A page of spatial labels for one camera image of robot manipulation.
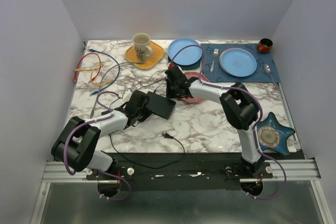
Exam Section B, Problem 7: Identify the dark grey network switch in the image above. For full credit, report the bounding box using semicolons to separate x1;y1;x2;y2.
146;92;176;119

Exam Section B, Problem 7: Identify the black power cord with plug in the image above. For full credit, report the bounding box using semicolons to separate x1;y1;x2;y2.
108;77;186;169

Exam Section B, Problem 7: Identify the grey ethernet cable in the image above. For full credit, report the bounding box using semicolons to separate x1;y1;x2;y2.
89;61;145;119

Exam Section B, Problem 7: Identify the yellow ethernet cable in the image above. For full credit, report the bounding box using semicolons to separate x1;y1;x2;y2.
74;62;112;87

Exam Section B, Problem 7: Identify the red ethernet cable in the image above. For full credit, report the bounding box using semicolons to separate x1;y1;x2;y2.
72;52;102;81

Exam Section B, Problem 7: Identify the blue ethernet cable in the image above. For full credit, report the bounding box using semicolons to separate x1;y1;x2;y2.
87;47;121;97

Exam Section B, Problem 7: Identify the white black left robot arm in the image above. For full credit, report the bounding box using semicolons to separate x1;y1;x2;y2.
51;91;151;179

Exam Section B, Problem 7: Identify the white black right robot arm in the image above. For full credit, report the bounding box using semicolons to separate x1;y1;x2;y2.
165;66;264;178

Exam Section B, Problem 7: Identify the pink dotted plate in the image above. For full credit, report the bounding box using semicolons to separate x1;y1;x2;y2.
180;71;204;103

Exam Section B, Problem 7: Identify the dark teal coaster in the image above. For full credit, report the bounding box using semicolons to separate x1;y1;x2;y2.
174;55;201;70

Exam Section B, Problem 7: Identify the light blue plate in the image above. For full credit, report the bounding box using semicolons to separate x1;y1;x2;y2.
167;38;202;66

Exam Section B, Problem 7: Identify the yellow woven coaster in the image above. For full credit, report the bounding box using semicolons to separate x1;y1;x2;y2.
124;41;165;70

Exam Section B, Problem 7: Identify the beige floral mug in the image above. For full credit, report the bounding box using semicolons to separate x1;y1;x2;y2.
132;33;153;62

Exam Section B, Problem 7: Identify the silver fork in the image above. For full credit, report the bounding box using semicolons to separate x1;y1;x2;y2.
210;48;219;72

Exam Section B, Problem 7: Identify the blue plate on placemat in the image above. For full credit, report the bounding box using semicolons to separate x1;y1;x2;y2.
219;48;257;78

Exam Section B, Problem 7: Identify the blue cloth placemat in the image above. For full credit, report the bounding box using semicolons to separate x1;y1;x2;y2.
201;43;281;83

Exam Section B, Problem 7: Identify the silver spoon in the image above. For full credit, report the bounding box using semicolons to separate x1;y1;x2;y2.
264;64;277;86

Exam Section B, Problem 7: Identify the small red-brown bowl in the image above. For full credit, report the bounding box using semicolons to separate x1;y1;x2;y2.
257;38;273;54

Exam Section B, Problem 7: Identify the blue star-shaped dish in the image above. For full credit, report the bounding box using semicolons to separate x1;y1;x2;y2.
254;112;295;156

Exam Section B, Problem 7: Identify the aluminium rail frame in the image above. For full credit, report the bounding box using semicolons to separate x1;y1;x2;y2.
42;153;321;183

